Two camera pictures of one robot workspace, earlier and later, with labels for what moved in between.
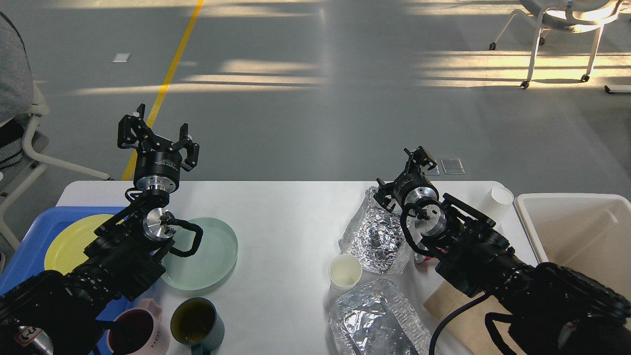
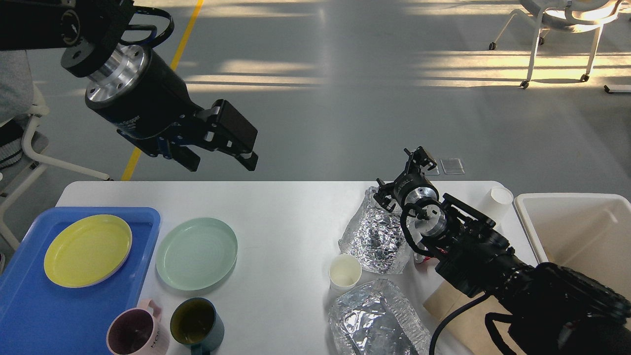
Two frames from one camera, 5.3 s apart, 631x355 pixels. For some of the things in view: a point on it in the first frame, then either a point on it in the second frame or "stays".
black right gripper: (411, 185) stays
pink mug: (139, 331) stays
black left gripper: (157, 165) to (140, 96)
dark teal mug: (195, 323) stays
